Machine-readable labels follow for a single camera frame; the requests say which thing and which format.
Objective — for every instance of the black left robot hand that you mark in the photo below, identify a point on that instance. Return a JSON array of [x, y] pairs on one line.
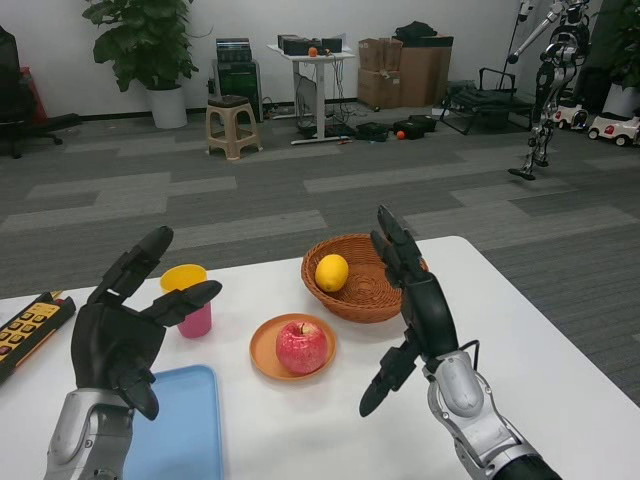
[[110, 345]]

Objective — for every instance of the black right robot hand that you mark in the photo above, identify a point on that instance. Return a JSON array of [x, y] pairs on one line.
[[430, 320]]

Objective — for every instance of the red apple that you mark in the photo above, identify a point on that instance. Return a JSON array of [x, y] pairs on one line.
[[300, 350]]

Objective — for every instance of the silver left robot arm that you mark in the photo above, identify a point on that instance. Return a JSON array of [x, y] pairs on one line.
[[80, 430]]

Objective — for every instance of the orange round plate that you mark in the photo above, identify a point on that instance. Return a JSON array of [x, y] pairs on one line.
[[262, 350]]

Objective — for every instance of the brown wicker basket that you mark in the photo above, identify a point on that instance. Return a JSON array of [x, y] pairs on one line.
[[360, 300]]

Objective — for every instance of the yellow black remote controller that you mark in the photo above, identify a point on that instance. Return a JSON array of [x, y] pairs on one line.
[[25, 330]]

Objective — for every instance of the pink cup yellow rim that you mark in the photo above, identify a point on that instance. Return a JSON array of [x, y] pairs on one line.
[[197, 322]]

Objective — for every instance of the yellow lemon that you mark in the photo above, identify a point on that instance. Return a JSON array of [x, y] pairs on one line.
[[331, 272]]

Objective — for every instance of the blue plastic tray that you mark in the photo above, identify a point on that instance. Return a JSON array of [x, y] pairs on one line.
[[185, 425]]

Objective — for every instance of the black floor bag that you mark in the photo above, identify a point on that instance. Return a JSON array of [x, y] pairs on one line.
[[415, 126], [372, 131]]

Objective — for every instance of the black folding cot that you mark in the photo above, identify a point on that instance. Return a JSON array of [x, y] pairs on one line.
[[480, 102]]

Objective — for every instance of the low cardboard box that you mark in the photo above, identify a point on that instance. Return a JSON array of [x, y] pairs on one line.
[[377, 90]]

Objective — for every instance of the green plant in white pot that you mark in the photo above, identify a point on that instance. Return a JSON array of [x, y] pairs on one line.
[[167, 107]]

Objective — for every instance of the large cardboard box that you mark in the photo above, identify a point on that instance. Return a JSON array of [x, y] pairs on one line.
[[425, 75]]

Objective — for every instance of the small white toy car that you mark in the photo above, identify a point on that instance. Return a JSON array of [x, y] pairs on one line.
[[570, 117]]

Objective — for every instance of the white standing desk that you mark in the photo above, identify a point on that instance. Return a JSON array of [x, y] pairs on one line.
[[320, 90]]

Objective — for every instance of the large white toy car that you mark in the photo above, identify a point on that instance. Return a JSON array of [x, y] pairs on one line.
[[615, 130]]

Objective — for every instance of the beige plastic stool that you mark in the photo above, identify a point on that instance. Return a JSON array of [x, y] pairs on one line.
[[231, 104]]

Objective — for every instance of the small open cardboard box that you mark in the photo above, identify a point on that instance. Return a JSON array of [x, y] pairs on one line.
[[377, 54]]

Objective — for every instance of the silver humanoid robot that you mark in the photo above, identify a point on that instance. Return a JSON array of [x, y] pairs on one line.
[[550, 75]]

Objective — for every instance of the black office chair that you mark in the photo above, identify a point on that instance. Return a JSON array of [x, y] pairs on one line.
[[12, 75]]

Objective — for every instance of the black bag on boxes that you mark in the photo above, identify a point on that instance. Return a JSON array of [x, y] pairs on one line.
[[415, 30]]

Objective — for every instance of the black green cabinet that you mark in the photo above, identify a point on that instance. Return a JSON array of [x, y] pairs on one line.
[[240, 85]]

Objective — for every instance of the small black equipment box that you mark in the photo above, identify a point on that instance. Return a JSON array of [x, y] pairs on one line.
[[332, 45]]

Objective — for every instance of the dark plant in white pot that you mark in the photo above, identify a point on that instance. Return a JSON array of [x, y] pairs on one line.
[[622, 100]]

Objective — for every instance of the wide black equipment box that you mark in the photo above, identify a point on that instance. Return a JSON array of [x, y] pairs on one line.
[[294, 45]]

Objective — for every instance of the black device stack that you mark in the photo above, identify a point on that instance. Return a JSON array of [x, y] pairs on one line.
[[232, 50]]

